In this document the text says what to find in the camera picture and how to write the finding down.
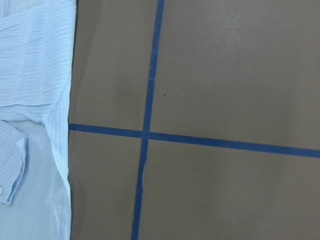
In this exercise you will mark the light blue button shirt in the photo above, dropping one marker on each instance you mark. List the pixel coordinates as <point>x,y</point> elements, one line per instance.
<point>36,55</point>

